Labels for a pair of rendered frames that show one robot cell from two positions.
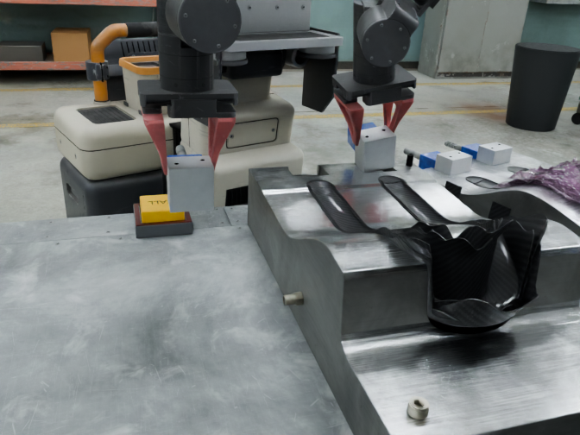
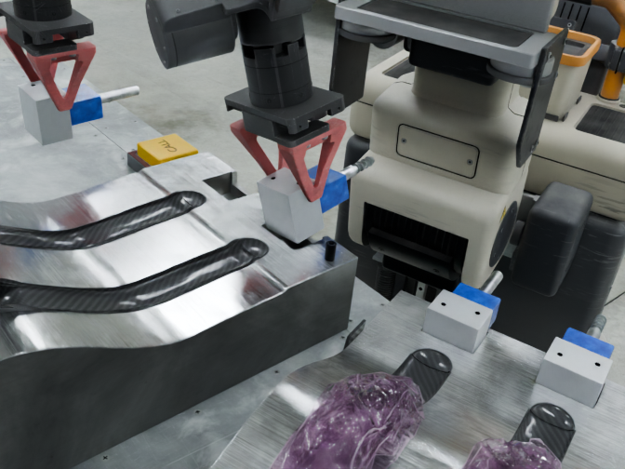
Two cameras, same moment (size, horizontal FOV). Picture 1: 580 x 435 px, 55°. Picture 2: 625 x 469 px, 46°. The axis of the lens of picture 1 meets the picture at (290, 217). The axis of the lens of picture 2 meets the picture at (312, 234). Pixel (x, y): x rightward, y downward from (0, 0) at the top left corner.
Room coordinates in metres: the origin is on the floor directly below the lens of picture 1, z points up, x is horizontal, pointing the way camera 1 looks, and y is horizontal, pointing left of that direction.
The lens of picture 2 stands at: (0.55, -0.69, 1.29)
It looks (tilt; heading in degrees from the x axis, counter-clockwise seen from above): 33 degrees down; 64
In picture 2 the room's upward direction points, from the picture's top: 6 degrees clockwise
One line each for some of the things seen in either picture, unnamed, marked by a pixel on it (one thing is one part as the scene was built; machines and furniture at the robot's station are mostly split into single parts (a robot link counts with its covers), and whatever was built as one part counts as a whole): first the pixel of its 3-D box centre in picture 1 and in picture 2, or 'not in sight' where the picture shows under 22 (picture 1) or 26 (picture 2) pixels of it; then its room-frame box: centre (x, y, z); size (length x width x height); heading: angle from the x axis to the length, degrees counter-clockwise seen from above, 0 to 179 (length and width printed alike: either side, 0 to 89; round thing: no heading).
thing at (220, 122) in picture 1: (198, 132); (54, 64); (0.61, 0.11, 0.99); 0.07 x 0.07 x 0.09; 18
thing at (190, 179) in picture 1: (185, 167); (86, 101); (0.64, 0.13, 0.93); 0.13 x 0.05 x 0.05; 17
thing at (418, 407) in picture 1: (418, 407); not in sight; (0.33, -0.11, 0.87); 0.02 x 0.02 x 0.01
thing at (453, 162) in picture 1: (431, 160); (473, 306); (0.95, -0.25, 0.86); 0.13 x 0.05 x 0.05; 35
